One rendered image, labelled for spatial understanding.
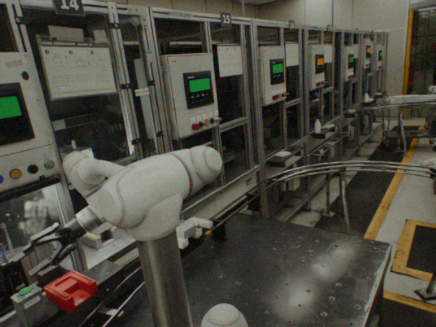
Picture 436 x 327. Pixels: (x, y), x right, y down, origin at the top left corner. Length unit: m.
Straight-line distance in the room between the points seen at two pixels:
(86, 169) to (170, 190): 0.56
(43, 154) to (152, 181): 0.75
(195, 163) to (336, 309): 1.01
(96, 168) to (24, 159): 0.29
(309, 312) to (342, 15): 8.49
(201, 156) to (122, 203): 0.23
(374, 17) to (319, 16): 1.33
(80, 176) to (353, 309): 1.23
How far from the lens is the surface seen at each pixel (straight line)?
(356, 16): 9.38
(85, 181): 1.27
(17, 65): 1.39
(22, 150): 1.38
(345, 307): 1.60
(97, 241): 1.75
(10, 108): 1.34
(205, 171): 0.80
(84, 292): 1.48
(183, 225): 1.76
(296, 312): 1.55
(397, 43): 9.17
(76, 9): 1.55
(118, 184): 0.72
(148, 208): 0.73
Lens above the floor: 1.71
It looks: 17 degrees down
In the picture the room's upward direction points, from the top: 6 degrees counter-clockwise
